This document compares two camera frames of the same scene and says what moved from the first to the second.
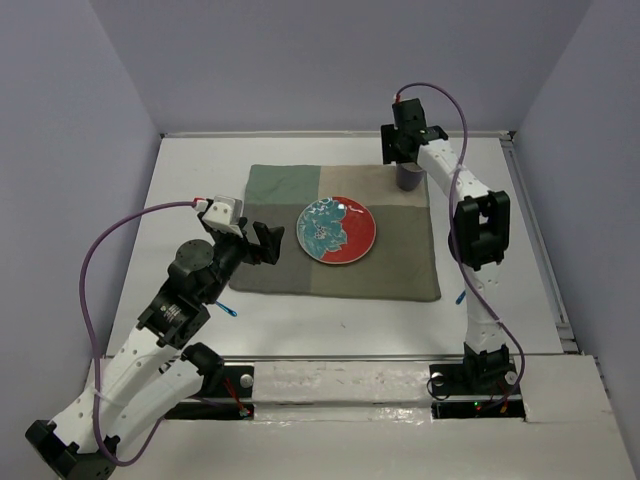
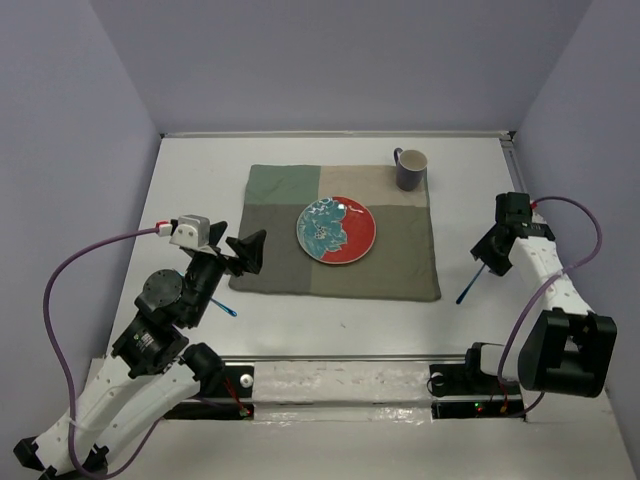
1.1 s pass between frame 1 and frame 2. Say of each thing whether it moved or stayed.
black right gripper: moved
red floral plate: stayed
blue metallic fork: stayed
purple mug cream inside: stayed
